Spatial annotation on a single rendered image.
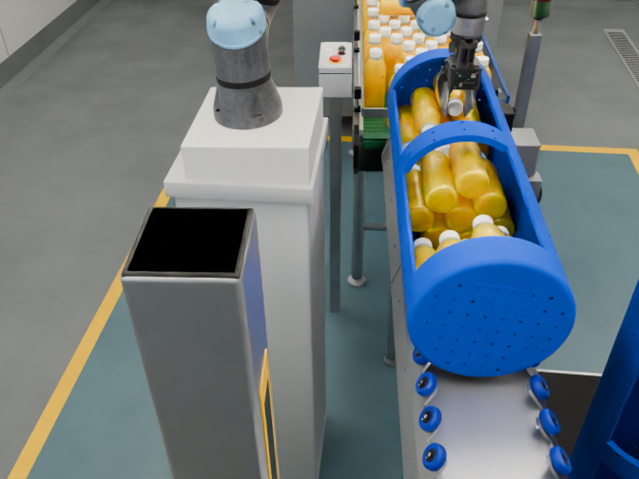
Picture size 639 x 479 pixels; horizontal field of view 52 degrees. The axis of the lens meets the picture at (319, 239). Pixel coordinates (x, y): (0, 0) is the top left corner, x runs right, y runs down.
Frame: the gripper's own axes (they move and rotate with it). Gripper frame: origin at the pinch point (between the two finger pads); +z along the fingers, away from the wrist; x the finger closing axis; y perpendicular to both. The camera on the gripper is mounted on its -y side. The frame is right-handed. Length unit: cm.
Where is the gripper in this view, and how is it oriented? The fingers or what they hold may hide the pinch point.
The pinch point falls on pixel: (455, 109)
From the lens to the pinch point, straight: 166.8
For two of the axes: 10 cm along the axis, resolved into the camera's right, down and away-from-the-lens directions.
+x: 10.0, 0.2, -0.4
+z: 0.1, 7.9, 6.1
